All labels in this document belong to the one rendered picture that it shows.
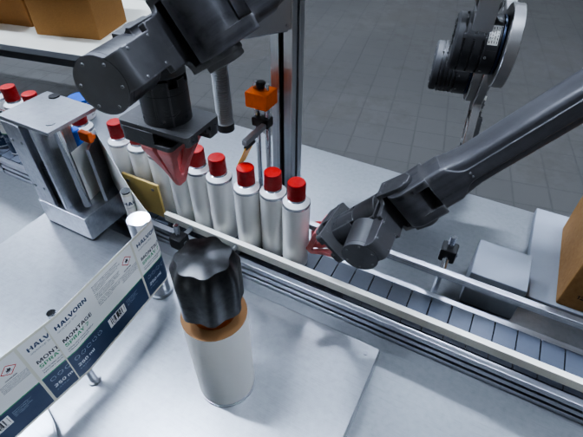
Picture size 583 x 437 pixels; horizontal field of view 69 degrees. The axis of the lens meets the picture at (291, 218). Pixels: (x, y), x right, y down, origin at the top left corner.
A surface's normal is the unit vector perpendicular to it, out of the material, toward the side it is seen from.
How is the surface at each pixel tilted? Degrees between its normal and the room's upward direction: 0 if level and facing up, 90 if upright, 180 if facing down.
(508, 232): 0
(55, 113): 0
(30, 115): 0
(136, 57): 59
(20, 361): 90
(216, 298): 90
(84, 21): 90
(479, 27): 90
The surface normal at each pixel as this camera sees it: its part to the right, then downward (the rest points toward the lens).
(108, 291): 0.91, 0.28
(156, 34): 0.83, -0.22
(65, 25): -0.21, 0.66
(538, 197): 0.00, -0.73
